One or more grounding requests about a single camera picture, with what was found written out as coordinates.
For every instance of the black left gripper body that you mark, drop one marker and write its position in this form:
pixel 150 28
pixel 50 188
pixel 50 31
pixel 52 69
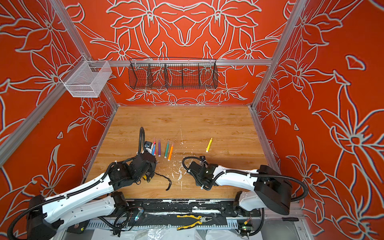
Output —
pixel 153 166

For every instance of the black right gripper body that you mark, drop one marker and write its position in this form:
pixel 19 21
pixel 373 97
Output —
pixel 199 182

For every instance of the blue marker pen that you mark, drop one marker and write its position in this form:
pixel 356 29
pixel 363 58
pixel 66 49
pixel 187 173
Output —
pixel 154 149

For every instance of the purple marker pen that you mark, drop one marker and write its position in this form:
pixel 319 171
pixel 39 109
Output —
pixel 159 148

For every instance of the orange marker pen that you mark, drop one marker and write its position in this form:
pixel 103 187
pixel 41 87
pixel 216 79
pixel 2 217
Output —
pixel 170 152

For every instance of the yellow highlighter pen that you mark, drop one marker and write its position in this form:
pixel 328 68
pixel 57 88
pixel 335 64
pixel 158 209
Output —
pixel 209 145

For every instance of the green marker pen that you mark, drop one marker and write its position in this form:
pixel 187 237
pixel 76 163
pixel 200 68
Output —
pixel 168 148

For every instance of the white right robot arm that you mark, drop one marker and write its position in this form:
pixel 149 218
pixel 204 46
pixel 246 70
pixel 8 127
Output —
pixel 265 188

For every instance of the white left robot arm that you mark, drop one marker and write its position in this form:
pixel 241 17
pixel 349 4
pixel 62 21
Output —
pixel 99 197

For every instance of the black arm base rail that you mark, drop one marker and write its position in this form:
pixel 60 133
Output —
pixel 223 207

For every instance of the black wire wall basket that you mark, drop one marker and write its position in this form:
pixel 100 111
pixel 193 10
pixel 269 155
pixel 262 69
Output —
pixel 173 74

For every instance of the white wire mesh basket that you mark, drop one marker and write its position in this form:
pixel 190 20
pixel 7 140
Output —
pixel 86 79

